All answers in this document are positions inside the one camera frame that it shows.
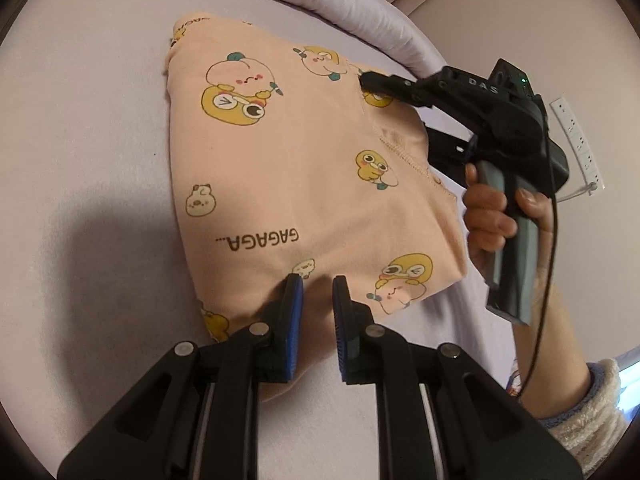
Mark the person's right hand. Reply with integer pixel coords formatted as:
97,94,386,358
462,164,556,286

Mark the white power strip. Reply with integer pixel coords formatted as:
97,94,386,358
550,97,606,197

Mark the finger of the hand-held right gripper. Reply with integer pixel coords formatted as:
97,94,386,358
359,70,446,111
422,125,481,183

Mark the orange cartoon print shirt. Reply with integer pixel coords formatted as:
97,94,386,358
162,10,469,403

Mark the person's right forearm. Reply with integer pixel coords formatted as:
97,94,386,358
510,260,631,471

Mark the grey comforter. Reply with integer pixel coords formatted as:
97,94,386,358
47,0,446,79

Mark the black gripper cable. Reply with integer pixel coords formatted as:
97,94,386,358
520,105,559,403

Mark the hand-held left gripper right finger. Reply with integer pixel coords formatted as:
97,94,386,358
331,275,585,480

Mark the lilac bed sheet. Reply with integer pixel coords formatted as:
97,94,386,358
0,0,521,480

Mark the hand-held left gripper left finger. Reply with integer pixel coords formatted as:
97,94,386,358
56,274,305,480

